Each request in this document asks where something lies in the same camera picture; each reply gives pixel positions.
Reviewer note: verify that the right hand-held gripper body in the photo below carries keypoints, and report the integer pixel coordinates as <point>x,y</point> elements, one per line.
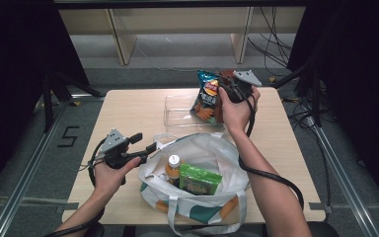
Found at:
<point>243,89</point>

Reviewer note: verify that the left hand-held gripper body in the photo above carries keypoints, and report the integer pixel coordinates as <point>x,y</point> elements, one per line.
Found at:
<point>115,141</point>

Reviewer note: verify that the blue potato chip bag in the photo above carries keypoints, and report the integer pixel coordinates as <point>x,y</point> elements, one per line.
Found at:
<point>205,102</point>

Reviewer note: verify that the clear plastic container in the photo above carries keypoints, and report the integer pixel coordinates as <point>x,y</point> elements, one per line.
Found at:
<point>177,113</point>

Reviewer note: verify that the green snack packet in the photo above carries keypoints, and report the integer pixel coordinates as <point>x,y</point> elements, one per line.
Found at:
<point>197,182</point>

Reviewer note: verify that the white canvas tote bag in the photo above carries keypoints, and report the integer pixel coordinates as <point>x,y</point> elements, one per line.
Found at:
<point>204,205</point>

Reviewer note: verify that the person's right hand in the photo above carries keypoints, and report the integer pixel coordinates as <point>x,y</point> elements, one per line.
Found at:
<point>238,113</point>

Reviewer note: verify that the person's left hand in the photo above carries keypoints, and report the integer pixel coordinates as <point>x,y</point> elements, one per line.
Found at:
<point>108,179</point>

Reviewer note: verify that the orange juice bottle white cap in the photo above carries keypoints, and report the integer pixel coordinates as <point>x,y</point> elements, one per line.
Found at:
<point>173,168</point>

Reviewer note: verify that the black metal stand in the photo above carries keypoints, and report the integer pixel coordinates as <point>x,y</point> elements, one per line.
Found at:
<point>316,95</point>
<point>47,105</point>

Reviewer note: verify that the person's left leg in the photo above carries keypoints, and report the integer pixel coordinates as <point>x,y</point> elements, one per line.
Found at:
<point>95,231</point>

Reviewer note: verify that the person's leg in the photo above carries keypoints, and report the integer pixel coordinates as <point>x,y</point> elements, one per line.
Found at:
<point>325,230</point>
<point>95,231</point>

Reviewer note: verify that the light wooden desk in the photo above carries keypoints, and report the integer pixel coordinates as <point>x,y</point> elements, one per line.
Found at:
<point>125,42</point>

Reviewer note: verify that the black curtain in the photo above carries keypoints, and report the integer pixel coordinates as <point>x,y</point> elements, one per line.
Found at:
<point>13,82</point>
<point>362,82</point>

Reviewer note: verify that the person's right leg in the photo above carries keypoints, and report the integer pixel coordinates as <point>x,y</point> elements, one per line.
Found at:
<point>325,230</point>

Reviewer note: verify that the aluminium floor rail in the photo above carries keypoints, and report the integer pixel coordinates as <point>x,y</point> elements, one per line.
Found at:
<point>23,187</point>
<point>352,194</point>

